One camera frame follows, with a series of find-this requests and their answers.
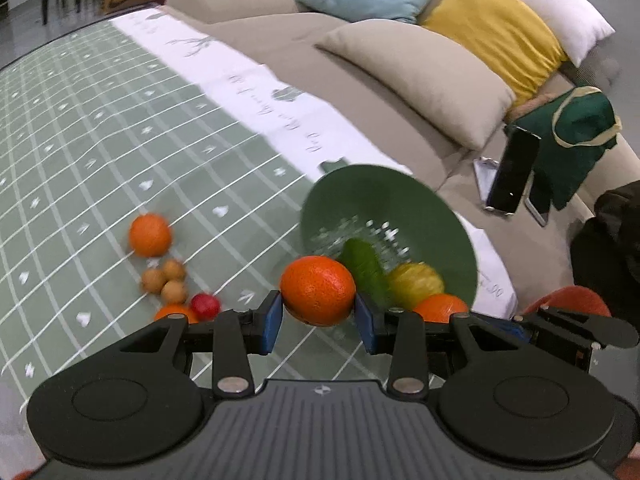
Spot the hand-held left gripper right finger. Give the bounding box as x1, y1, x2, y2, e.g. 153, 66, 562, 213
354, 294, 526, 396

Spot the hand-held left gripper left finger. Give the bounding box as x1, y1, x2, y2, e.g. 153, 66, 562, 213
115, 291, 284, 396

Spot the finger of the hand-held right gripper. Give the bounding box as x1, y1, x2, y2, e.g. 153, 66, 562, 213
511, 306, 633, 350

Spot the orange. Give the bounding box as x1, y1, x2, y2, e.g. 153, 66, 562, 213
152, 304, 200, 325
412, 294, 471, 323
279, 255, 357, 327
128, 213, 173, 258

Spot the small red fruit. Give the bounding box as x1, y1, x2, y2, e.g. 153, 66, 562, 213
190, 293, 222, 322

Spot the green bowl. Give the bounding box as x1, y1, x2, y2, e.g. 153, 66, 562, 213
300, 164, 480, 321

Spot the green avocado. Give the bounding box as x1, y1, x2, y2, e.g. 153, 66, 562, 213
339, 238, 391, 306

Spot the yellow-green round fruit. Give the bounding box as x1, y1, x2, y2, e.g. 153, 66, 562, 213
387, 261, 446, 311

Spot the dark cloth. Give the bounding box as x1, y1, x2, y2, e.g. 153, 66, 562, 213
570, 180, 640, 311

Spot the black smartphone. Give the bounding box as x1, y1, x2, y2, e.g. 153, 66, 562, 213
486, 126, 542, 216

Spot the silver phone stand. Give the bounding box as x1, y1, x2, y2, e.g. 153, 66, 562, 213
472, 156, 516, 218

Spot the dark green garment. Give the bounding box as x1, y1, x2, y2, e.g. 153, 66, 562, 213
505, 86, 622, 211

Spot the green checked tablecloth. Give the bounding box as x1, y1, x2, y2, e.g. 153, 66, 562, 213
0, 4, 519, 406

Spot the beige pillow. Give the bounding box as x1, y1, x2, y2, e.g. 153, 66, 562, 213
315, 18, 517, 150

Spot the yellow pillow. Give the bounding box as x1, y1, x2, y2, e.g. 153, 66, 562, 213
420, 0, 568, 108

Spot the beige sofa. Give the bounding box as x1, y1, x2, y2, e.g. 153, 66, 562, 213
165, 0, 640, 311

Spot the white pillow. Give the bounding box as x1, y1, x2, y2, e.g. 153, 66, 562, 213
514, 0, 616, 67

